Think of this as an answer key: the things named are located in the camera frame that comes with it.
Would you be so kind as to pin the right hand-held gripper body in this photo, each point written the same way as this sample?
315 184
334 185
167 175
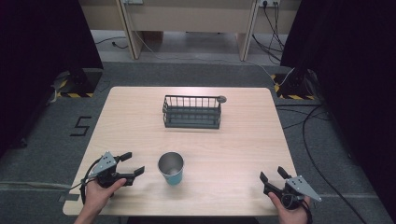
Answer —
299 188

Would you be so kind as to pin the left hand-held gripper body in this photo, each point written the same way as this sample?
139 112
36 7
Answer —
105 164

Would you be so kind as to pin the blue cup with steel inside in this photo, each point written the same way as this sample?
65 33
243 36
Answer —
172 170

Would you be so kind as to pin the person's right hand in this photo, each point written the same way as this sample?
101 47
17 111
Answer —
289 215

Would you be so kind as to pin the person's left hand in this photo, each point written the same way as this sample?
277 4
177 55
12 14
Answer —
99 196

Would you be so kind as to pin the grey tape patch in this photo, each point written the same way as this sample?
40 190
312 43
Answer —
69 197

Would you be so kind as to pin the black stand base striped tape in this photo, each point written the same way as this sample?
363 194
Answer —
79 82
294 85

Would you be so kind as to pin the grey round knob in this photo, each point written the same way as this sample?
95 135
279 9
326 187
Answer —
222 99

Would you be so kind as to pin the black curtain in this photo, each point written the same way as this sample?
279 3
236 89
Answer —
40 62
355 77

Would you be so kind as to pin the grey power strip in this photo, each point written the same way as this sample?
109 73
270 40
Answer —
133 1

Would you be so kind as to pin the light wooden desk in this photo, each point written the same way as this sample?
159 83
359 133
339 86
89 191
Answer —
193 15

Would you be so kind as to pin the white wall socket strip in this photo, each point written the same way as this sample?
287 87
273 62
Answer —
269 3

